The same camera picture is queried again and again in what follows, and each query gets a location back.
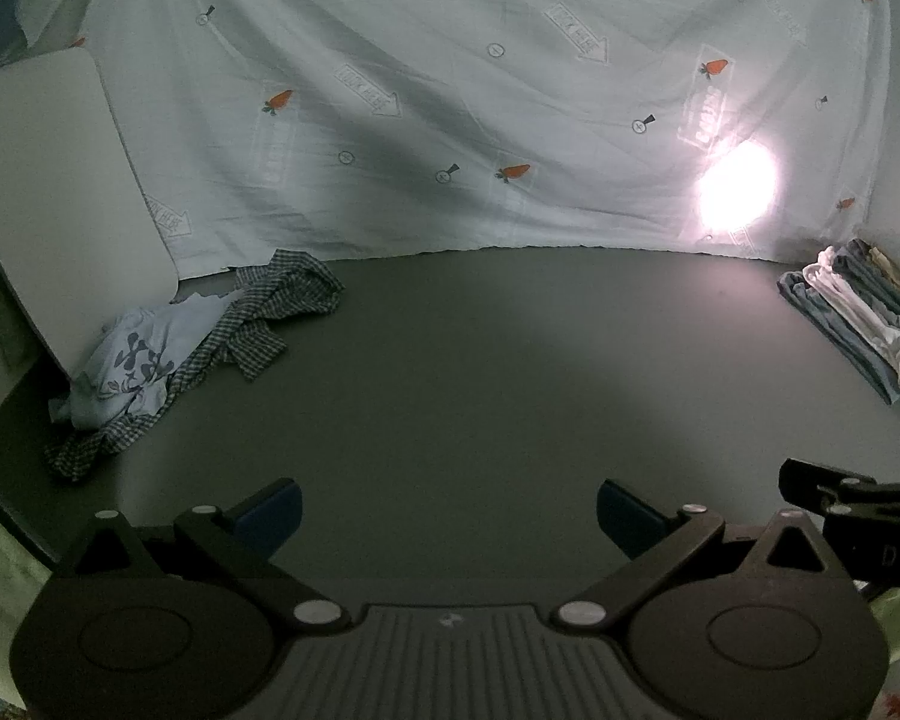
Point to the carrot print pale sheet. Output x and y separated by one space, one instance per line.
420 52

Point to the white flat board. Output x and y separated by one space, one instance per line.
45 187

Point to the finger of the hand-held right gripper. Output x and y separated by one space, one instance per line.
814 484

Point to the folded white garment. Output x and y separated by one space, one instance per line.
870 330

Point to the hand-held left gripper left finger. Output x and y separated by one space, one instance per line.
277 510

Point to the dark checked shirt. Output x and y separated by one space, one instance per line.
285 292

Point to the folded grey-blue garment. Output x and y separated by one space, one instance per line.
881 289

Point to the folded blue denim jeans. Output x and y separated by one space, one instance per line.
825 315

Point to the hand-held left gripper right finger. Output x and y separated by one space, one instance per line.
622 514

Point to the light blue printed t-shirt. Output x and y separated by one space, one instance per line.
131 360

